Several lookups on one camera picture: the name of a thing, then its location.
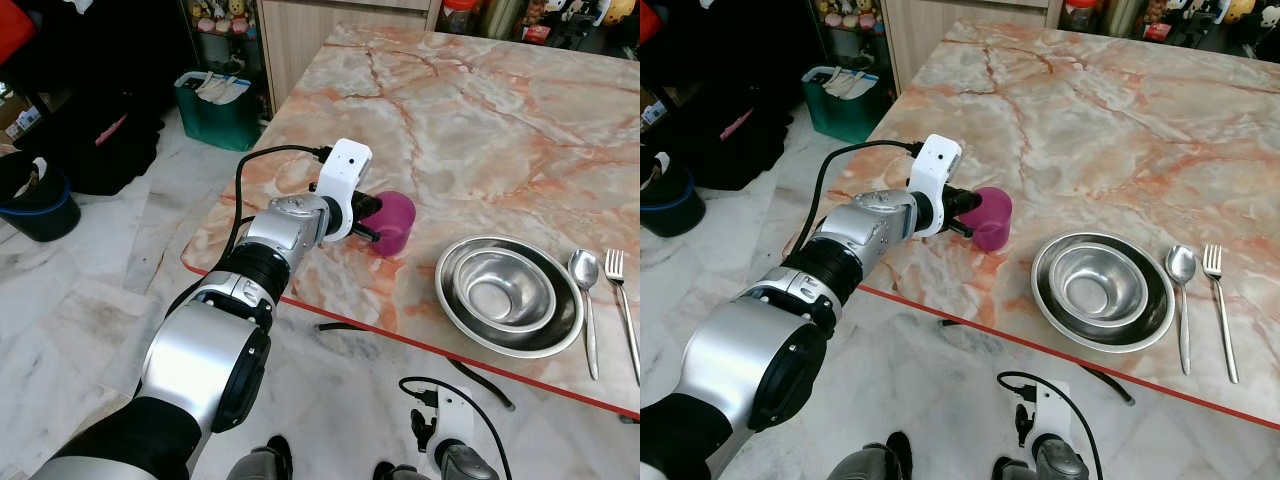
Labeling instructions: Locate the steel fork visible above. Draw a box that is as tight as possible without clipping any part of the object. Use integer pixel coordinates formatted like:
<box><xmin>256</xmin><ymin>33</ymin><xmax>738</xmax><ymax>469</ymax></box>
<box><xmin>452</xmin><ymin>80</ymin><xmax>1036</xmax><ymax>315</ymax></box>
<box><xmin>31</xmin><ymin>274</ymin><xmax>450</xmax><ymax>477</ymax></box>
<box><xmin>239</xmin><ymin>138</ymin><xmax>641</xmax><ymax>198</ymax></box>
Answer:
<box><xmin>602</xmin><ymin>248</ymin><xmax>641</xmax><ymax>387</ymax></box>
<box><xmin>1202</xmin><ymin>243</ymin><xmax>1240</xmax><ymax>386</ymax></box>

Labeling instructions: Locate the jar with red lid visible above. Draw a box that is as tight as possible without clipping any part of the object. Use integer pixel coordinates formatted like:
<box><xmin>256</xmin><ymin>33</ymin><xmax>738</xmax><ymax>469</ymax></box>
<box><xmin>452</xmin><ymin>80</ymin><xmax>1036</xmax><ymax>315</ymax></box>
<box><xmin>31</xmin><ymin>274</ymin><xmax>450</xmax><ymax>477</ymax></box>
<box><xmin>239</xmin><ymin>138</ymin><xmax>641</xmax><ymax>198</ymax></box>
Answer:
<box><xmin>1061</xmin><ymin>0</ymin><xmax>1102</xmax><ymax>34</ymax></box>
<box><xmin>439</xmin><ymin>0</ymin><xmax>482</xmax><ymax>37</ymax></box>

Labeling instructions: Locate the black bag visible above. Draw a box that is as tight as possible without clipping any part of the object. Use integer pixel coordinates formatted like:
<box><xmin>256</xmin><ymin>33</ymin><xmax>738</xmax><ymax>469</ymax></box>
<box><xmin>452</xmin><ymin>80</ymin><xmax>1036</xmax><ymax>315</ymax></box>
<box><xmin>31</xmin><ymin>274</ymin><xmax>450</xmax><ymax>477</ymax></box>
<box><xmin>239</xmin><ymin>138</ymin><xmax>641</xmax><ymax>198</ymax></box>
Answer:
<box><xmin>688</xmin><ymin>88</ymin><xmax>797</xmax><ymax>192</ymax></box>
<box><xmin>18</xmin><ymin>88</ymin><xmax>167</xmax><ymax>197</ymax></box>

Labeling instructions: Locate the teal plastic bin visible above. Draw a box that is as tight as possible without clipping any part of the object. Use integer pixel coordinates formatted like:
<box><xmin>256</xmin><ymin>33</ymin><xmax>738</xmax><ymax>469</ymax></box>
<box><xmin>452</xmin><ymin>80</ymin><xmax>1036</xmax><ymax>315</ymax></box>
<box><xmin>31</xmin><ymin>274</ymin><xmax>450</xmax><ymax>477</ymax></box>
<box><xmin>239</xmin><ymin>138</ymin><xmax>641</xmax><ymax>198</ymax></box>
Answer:
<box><xmin>174</xmin><ymin>69</ymin><xmax>264</xmax><ymax>154</ymax></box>
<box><xmin>801</xmin><ymin>64</ymin><xmax>882</xmax><ymax>145</ymax></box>

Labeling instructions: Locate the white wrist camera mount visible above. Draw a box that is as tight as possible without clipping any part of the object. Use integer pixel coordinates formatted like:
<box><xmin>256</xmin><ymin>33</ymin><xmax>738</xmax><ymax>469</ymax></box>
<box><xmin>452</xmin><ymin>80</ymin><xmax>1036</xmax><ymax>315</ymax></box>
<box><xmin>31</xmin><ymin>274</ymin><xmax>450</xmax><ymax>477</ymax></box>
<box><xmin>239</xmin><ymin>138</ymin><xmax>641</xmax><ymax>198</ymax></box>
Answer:
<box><xmin>1034</xmin><ymin>382</ymin><xmax>1074</xmax><ymax>457</ymax></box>
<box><xmin>436</xmin><ymin>389</ymin><xmax>478</xmax><ymax>464</ymax></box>
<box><xmin>317</xmin><ymin>138</ymin><xmax>374</xmax><ymax>244</ymax></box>
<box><xmin>907</xmin><ymin>133</ymin><xmax>964</xmax><ymax>240</ymax></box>

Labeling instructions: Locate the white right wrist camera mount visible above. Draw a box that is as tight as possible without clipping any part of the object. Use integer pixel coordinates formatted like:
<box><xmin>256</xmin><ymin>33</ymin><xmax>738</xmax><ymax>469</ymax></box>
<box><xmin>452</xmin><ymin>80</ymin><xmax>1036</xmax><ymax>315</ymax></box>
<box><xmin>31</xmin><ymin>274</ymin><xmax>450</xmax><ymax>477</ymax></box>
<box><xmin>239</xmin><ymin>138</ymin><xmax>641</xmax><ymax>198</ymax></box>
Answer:
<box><xmin>436</xmin><ymin>389</ymin><xmax>478</xmax><ymax>464</ymax></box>
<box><xmin>1034</xmin><ymin>382</ymin><xmax>1074</xmax><ymax>457</ymax></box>

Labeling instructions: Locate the purple plastic cup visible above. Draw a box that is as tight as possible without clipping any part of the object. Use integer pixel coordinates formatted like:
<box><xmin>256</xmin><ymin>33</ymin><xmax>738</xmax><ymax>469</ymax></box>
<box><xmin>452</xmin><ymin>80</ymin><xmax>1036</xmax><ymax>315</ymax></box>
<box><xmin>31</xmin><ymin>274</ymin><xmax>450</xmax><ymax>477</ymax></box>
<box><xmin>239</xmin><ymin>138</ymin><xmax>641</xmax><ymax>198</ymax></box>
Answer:
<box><xmin>964</xmin><ymin>185</ymin><xmax>1014</xmax><ymax>253</ymax></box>
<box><xmin>371</xmin><ymin>191</ymin><xmax>416</xmax><ymax>258</ymax></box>

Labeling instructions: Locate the steel bowl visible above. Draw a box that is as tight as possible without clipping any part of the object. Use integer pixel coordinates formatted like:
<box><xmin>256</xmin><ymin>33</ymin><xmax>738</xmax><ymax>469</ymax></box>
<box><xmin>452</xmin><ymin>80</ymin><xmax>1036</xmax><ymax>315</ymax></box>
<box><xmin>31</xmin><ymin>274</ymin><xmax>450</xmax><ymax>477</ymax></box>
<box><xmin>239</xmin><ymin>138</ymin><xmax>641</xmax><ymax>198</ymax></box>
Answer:
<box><xmin>1046</xmin><ymin>242</ymin><xmax>1152</xmax><ymax>328</ymax></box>
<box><xmin>449</xmin><ymin>247</ymin><xmax>560</xmax><ymax>334</ymax></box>

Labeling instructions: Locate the steel round plate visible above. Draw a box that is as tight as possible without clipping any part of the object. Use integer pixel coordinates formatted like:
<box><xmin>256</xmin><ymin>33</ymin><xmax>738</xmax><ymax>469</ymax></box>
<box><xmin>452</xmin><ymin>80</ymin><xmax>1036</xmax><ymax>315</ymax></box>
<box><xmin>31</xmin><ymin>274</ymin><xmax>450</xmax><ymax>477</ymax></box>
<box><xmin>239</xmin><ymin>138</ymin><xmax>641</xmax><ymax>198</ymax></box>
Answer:
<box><xmin>1030</xmin><ymin>231</ymin><xmax>1178</xmax><ymax>354</ymax></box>
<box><xmin>434</xmin><ymin>235</ymin><xmax>585</xmax><ymax>360</ymax></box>

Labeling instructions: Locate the small figurines row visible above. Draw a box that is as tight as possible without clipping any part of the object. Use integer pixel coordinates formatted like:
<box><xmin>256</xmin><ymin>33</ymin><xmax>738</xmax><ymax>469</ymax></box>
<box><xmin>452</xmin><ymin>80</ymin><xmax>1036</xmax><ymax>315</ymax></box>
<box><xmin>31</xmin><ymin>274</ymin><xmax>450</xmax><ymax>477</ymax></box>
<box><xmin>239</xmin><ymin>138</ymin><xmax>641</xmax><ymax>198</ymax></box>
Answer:
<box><xmin>815</xmin><ymin>0</ymin><xmax>885</xmax><ymax>32</ymax></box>
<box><xmin>188</xmin><ymin>0</ymin><xmax>253</xmax><ymax>37</ymax></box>

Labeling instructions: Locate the steel spoon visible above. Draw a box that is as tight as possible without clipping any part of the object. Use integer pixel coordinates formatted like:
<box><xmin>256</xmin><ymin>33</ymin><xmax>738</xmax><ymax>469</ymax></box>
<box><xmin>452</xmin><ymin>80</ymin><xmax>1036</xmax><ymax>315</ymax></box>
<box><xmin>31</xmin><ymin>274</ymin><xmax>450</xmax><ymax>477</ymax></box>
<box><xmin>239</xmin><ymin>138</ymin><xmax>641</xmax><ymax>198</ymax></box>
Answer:
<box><xmin>566</xmin><ymin>249</ymin><xmax>602</xmax><ymax>382</ymax></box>
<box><xmin>1164</xmin><ymin>243</ymin><xmax>1198</xmax><ymax>377</ymax></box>

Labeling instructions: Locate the plush toy pile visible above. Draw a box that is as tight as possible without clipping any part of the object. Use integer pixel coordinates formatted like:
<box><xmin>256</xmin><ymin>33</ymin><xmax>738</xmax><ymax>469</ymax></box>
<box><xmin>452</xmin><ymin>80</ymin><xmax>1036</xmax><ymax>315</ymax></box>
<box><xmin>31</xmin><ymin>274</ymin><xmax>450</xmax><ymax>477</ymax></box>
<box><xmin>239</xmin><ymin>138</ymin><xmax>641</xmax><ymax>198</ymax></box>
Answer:
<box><xmin>518</xmin><ymin>0</ymin><xmax>641</xmax><ymax>52</ymax></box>
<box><xmin>1138</xmin><ymin>0</ymin><xmax>1280</xmax><ymax>47</ymax></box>

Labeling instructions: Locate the grey left robot leg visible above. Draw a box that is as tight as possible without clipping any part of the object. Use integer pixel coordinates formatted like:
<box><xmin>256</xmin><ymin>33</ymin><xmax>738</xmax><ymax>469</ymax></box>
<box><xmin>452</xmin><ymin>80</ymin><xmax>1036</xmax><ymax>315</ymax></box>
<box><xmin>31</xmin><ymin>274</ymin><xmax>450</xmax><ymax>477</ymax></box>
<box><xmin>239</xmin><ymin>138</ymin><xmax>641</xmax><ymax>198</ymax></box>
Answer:
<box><xmin>829</xmin><ymin>431</ymin><xmax>914</xmax><ymax>480</ymax></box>
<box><xmin>227</xmin><ymin>435</ymin><xmax>294</xmax><ymax>480</ymax></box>

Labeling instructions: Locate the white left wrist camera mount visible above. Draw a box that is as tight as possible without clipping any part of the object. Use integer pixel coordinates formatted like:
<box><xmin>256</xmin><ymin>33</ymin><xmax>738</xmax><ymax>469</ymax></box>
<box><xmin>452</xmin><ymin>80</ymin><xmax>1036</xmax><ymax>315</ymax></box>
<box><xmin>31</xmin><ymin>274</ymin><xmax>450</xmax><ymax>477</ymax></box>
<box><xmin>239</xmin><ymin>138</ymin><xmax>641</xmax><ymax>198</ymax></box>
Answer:
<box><xmin>907</xmin><ymin>133</ymin><xmax>964</xmax><ymax>240</ymax></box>
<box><xmin>317</xmin><ymin>138</ymin><xmax>374</xmax><ymax>244</ymax></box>

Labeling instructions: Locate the dark bucket with blue rim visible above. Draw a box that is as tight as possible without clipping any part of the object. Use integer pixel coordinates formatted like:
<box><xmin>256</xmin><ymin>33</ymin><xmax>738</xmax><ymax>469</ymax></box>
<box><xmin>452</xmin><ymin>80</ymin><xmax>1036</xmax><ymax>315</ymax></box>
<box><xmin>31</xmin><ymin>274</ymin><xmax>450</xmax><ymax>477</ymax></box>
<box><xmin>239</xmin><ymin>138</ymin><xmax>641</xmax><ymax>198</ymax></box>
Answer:
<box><xmin>0</xmin><ymin>151</ymin><xmax>82</xmax><ymax>244</ymax></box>
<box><xmin>640</xmin><ymin>149</ymin><xmax>697</xmax><ymax>239</ymax></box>

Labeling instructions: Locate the red cloth item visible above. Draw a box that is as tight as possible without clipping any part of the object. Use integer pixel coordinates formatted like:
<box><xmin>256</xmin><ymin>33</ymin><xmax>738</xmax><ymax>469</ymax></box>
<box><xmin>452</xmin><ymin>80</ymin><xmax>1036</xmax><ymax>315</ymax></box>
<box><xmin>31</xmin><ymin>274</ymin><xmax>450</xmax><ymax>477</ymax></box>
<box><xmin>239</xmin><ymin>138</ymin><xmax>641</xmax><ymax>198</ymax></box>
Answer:
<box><xmin>0</xmin><ymin>0</ymin><xmax>42</xmax><ymax>63</ymax></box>
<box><xmin>640</xmin><ymin>0</ymin><xmax>667</xmax><ymax>47</ymax></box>

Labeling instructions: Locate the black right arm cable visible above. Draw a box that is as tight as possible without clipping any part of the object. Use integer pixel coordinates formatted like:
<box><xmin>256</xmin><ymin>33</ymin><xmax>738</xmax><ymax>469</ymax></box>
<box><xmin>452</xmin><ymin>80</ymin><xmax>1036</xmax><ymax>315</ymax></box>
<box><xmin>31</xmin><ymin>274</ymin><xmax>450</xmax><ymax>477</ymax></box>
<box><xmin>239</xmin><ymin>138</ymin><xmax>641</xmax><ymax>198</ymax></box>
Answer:
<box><xmin>399</xmin><ymin>376</ymin><xmax>514</xmax><ymax>480</ymax></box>
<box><xmin>997</xmin><ymin>370</ymin><xmax>1107</xmax><ymax>480</ymax></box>

